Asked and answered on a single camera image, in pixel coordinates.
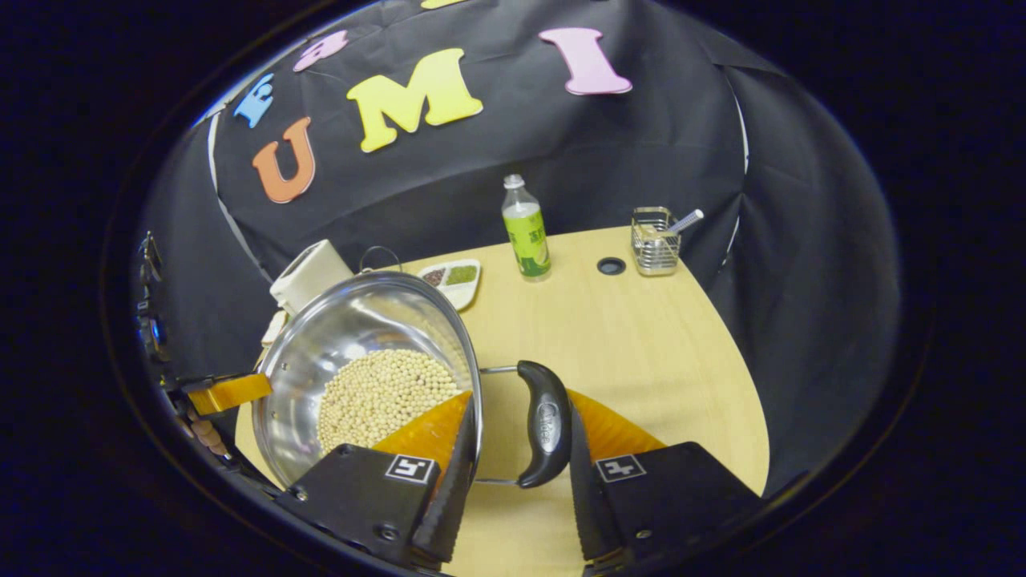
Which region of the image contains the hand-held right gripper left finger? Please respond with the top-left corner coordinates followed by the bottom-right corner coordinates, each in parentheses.
top-left (277, 390), bottom-right (480, 571)

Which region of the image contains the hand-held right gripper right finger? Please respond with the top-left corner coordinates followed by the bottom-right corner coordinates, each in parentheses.
top-left (568, 389), bottom-right (762, 571)

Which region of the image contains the steel pot with black handle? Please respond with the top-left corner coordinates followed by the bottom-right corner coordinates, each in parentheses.
top-left (251, 270), bottom-right (574, 490)

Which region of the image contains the pile of soybeans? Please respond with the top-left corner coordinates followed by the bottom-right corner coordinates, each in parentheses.
top-left (317, 348), bottom-right (462, 456)

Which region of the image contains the white toaster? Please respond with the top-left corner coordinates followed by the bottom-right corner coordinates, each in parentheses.
top-left (269, 239), bottom-right (354, 315)

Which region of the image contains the white divided dish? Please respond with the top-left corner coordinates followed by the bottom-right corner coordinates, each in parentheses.
top-left (417, 259), bottom-right (482, 312)

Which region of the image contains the green label drink bottle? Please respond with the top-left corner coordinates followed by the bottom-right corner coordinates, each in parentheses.
top-left (502, 174), bottom-right (552, 282)

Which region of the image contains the black toaster cable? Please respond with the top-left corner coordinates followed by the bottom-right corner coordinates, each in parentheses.
top-left (358, 245), bottom-right (404, 275)

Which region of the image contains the wire utensil holder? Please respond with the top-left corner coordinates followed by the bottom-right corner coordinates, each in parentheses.
top-left (631, 207), bottom-right (681, 277)

